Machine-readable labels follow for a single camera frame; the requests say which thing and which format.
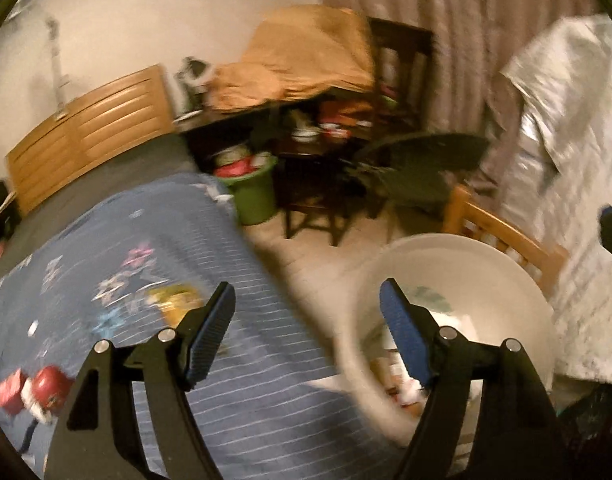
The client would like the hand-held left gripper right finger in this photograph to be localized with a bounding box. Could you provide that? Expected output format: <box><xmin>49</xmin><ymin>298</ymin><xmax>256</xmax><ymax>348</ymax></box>
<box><xmin>378</xmin><ymin>277</ymin><xmax>572</xmax><ymax>480</ymax></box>

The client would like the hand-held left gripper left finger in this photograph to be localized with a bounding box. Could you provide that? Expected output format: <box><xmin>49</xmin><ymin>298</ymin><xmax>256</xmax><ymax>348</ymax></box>
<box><xmin>43</xmin><ymin>281</ymin><xmax>237</xmax><ymax>480</ymax></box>

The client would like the white plastic bucket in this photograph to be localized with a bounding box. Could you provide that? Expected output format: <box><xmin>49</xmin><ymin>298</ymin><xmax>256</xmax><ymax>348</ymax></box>
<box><xmin>331</xmin><ymin>232</ymin><xmax>557</xmax><ymax>448</ymax></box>

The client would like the gold foil packet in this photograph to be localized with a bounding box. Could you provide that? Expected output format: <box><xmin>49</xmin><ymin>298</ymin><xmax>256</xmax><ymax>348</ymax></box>
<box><xmin>146</xmin><ymin>284</ymin><xmax>207</xmax><ymax>326</ymax></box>

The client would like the blue star-print bedsheet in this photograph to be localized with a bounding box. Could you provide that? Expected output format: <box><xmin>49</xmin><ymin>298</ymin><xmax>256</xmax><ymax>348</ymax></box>
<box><xmin>0</xmin><ymin>172</ymin><xmax>402</xmax><ymax>480</ymax></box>

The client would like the white quilted cloth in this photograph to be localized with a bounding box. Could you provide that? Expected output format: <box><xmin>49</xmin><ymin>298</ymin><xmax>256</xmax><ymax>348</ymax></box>
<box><xmin>486</xmin><ymin>14</ymin><xmax>612</xmax><ymax>386</ymax></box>

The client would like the light wooden chair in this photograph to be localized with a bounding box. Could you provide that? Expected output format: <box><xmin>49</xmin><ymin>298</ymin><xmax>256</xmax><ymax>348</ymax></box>
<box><xmin>441</xmin><ymin>185</ymin><xmax>569</xmax><ymax>296</ymax></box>

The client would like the green bucket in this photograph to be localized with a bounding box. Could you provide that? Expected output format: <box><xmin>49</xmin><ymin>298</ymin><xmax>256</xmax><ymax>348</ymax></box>
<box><xmin>213</xmin><ymin>152</ymin><xmax>279</xmax><ymax>226</ymax></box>

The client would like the black floor fan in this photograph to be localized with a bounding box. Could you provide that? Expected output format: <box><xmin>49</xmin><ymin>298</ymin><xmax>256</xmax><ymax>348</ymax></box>
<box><xmin>346</xmin><ymin>131</ymin><xmax>492</xmax><ymax>218</ymax></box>

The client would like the red round container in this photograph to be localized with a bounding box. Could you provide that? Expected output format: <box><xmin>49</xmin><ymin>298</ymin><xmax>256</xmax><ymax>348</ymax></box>
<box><xmin>28</xmin><ymin>365</ymin><xmax>74</xmax><ymax>416</ymax></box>

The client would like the dark wooden stool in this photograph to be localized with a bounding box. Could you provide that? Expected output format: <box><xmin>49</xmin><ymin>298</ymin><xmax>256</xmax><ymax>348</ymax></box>
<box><xmin>273</xmin><ymin>130</ymin><xmax>372</xmax><ymax>247</ymax></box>

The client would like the dark cloth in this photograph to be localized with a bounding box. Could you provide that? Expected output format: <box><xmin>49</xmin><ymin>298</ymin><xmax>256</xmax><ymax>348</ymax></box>
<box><xmin>556</xmin><ymin>385</ymin><xmax>612</xmax><ymax>480</ymax></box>

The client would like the dark grey mattress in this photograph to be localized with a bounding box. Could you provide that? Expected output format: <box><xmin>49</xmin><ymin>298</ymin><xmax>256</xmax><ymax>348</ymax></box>
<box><xmin>0</xmin><ymin>135</ymin><xmax>202</xmax><ymax>281</ymax></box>

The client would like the small red box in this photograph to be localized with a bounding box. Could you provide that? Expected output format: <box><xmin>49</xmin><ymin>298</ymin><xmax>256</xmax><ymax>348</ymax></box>
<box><xmin>0</xmin><ymin>369</ymin><xmax>29</xmax><ymax>416</ymax></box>

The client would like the dark wooden desk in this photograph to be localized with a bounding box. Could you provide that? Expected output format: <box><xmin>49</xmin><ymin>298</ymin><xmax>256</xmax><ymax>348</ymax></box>
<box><xmin>176</xmin><ymin>87</ymin><xmax>377</xmax><ymax>136</ymax></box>

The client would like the wooden headboard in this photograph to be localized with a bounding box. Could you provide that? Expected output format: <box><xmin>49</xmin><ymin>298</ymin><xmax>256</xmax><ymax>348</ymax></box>
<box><xmin>5</xmin><ymin>64</ymin><xmax>176</xmax><ymax>216</ymax></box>

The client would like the beige patterned curtain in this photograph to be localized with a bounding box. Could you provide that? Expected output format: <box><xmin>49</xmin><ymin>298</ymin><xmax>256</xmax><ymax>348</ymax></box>
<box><xmin>306</xmin><ymin>0</ymin><xmax>602</xmax><ymax>136</ymax></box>

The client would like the black desk lamp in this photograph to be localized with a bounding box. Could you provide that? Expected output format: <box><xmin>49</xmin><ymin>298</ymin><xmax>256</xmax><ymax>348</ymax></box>
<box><xmin>175</xmin><ymin>57</ymin><xmax>212</xmax><ymax>111</ymax></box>

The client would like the dark wooden chair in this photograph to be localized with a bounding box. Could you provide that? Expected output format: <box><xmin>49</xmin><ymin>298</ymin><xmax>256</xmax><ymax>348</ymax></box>
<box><xmin>368</xmin><ymin>17</ymin><xmax>434</xmax><ymax>131</ymax></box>

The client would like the orange cover cloth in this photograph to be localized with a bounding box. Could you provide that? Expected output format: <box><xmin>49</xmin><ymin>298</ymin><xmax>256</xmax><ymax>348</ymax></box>
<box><xmin>206</xmin><ymin>4</ymin><xmax>377</xmax><ymax>113</ymax></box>

